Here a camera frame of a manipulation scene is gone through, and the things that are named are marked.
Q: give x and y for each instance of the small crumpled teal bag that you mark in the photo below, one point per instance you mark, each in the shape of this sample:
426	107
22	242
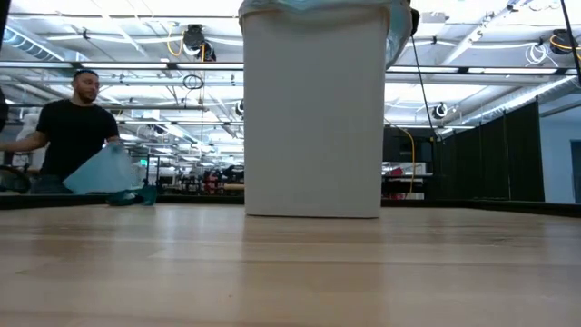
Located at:
134	197

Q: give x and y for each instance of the white plastic trash bin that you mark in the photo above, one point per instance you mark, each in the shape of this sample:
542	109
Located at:
313	113

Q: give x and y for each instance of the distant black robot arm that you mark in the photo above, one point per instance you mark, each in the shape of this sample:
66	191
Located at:
231	172

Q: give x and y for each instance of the distant black shelving frame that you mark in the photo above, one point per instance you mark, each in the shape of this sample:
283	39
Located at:
150	168

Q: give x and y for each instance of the light blue bag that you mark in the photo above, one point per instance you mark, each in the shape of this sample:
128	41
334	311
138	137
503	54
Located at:
318	5
104	172

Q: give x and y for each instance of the ceiling light rail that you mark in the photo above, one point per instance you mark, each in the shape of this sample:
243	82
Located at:
127	65

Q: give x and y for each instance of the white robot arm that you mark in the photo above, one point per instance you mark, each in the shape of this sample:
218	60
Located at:
29	125

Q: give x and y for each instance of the black partition screen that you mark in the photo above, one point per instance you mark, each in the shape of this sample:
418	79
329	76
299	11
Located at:
499	154

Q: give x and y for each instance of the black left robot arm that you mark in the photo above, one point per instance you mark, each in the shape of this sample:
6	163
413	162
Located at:
2	18

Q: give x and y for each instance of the silver ventilation duct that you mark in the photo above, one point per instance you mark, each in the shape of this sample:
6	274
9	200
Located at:
32	47
535	93

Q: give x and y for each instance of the person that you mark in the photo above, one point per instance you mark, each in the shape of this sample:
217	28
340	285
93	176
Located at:
72	131

